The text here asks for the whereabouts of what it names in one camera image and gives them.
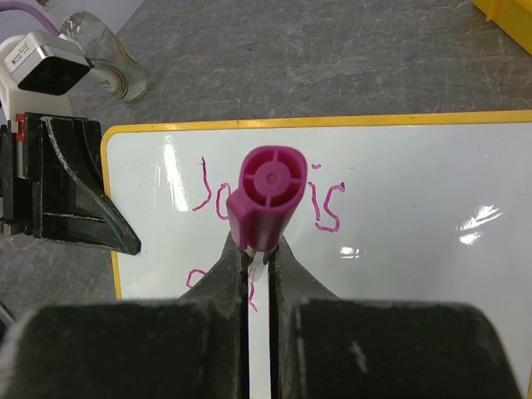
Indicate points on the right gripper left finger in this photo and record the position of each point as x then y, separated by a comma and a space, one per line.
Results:
195, 346

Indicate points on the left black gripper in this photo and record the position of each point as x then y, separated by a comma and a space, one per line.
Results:
52, 184

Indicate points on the yellow plastic tray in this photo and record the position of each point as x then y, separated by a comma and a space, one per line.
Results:
513, 17

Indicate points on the pink capped whiteboard marker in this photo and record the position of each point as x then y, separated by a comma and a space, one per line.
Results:
272, 180

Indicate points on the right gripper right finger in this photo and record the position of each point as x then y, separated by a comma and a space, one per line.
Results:
323, 346

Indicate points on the orange framed whiteboard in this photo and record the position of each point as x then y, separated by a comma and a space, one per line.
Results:
422, 207

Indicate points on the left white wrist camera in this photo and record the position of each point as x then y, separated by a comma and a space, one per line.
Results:
37, 71

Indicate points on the clear glass bottle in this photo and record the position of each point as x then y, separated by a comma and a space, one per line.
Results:
117, 71

